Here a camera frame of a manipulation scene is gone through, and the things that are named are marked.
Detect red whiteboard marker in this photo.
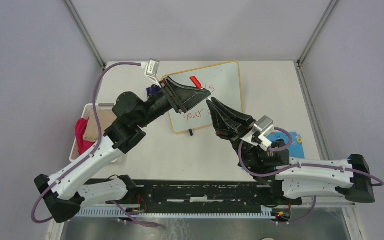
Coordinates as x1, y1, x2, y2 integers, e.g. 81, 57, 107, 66
189, 76, 211, 101

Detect white cable duct rail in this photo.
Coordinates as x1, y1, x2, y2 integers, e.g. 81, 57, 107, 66
75, 206, 275, 220

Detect left aluminium frame post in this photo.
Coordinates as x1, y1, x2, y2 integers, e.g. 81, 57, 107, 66
62, 0, 106, 71

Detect right aluminium frame post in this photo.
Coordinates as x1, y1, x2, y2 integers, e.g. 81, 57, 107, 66
297, 0, 340, 67

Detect yellow-framed whiteboard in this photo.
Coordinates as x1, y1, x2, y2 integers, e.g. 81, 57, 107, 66
167, 61, 243, 134

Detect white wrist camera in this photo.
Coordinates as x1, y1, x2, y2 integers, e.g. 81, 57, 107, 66
141, 58, 161, 87
240, 115, 275, 151

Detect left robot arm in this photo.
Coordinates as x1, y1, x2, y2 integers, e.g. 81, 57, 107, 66
34, 76, 211, 223

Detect pink cloth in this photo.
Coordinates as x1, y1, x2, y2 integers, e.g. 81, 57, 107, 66
74, 118, 95, 155

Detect purple cloth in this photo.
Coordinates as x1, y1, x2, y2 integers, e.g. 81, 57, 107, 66
146, 84, 161, 98

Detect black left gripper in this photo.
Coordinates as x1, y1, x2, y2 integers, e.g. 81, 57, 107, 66
136, 76, 211, 128

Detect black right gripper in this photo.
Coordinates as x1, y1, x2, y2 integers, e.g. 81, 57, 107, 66
206, 97, 261, 170

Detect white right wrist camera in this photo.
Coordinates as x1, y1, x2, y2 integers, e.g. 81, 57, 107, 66
240, 115, 275, 151

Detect red marker cap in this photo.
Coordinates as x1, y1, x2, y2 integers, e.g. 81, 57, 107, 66
189, 76, 203, 89

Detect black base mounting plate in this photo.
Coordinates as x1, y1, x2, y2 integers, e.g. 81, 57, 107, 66
117, 179, 303, 214

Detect beige cloth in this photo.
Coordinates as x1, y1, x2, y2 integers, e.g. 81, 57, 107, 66
83, 109, 117, 142

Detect blue patterned cloth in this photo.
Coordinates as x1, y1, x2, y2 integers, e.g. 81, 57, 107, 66
241, 131, 306, 171

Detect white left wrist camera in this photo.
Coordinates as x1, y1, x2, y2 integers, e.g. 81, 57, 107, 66
141, 58, 161, 87

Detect aluminium frame post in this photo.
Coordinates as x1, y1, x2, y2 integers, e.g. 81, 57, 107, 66
297, 0, 340, 67
62, 0, 106, 71

